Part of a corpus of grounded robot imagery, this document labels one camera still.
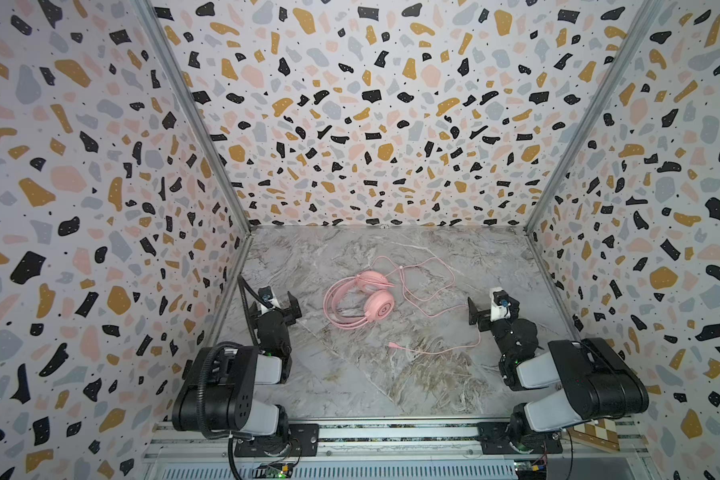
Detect pink headphones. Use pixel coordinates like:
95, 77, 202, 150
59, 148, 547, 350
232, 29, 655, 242
322, 270, 395, 330

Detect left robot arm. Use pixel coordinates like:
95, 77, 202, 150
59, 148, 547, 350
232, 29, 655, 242
170, 287, 302, 442

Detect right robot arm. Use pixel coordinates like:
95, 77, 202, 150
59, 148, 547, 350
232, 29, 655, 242
467, 289, 649, 453

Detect left circuit board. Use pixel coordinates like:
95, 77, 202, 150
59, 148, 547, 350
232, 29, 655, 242
254, 463, 293, 479

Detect circuit board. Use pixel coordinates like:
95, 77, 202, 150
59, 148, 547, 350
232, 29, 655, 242
254, 463, 293, 479
514, 461, 547, 480

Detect right circuit board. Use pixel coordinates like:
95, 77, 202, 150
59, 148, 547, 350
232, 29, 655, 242
514, 461, 547, 480

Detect wooden chessboard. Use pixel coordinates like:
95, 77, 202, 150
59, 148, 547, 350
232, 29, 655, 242
567, 419, 621, 453

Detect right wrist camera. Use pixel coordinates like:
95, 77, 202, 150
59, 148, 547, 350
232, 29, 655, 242
490, 287, 511, 321

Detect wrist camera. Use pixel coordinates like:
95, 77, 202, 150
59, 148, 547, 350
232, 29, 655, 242
258, 286, 276, 309
490, 287, 511, 321

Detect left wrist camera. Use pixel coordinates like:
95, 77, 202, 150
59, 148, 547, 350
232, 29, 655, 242
258, 286, 276, 309

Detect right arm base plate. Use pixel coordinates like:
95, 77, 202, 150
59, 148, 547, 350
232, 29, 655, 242
477, 421, 563, 455

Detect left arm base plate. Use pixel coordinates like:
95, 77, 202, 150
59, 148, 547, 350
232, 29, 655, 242
233, 423, 320, 459

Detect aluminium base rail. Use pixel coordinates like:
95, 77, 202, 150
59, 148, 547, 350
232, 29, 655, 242
143, 418, 649, 463

